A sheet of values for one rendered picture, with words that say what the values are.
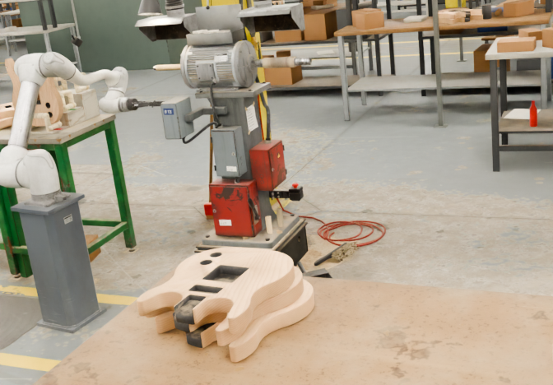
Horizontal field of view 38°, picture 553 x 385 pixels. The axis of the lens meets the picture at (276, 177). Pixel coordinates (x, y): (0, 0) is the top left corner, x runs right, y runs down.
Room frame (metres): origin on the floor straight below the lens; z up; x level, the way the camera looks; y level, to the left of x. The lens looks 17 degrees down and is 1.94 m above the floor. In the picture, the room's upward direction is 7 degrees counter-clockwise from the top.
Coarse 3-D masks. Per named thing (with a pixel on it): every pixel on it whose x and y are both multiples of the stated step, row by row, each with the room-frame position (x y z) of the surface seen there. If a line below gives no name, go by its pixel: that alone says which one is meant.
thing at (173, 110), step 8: (160, 104) 4.17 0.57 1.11; (168, 104) 4.15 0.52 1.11; (176, 104) 4.13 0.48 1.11; (184, 104) 4.21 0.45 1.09; (168, 112) 4.15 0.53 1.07; (176, 112) 4.13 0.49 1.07; (184, 112) 4.20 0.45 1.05; (168, 120) 4.15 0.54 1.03; (176, 120) 4.13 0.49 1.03; (184, 120) 4.19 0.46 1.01; (168, 128) 4.16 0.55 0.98; (176, 128) 4.14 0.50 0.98; (184, 128) 4.18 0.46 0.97; (192, 128) 4.25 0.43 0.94; (216, 128) 4.24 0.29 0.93; (168, 136) 4.16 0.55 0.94; (176, 136) 4.14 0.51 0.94; (184, 136) 4.17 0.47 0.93
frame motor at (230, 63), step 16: (192, 48) 4.41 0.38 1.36; (208, 48) 4.36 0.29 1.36; (224, 48) 4.32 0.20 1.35; (240, 48) 4.27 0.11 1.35; (192, 64) 4.35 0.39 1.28; (208, 64) 4.27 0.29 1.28; (224, 64) 4.27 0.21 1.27; (240, 64) 4.23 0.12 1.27; (192, 80) 4.36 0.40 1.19; (208, 80) 4.31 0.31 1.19; (224, 80) 4.28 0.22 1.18; (240, 80) 4.23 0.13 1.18
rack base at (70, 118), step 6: (78, 108) 4.83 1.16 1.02; (66, 114) 4.72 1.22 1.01; (72, 114) 4.77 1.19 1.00; (78, 114) 4.81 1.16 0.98; (84, 114) 4.86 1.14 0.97; (60, 120) 4.75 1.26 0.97; (66, 120) 4.73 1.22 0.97; (72, 120) 4.76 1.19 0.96; (78, 120) 4.80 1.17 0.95; (84, 120) 4.85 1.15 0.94
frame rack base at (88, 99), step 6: (72, 90) 5.01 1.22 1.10; (90, 90) 4.95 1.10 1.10; (66, 96) 4.92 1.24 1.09; (78, 96) 4.87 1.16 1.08; (84, 96) 4.89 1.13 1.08; (90, 96) 4.94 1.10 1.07; (96, 96) 4.99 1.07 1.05; (66, 102) 4.92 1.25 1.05; (78, 102) 4.88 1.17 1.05; (84, 102) 4.88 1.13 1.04; (90, 102) 4.93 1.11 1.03; (96, 102) 4.98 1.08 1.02; (84, 108) 4.87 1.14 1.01; (90, 108) 4.92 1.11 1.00; (96, 108) 4.97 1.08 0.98; (90, 114) 4.91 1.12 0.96; (96, 114) 4.96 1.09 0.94
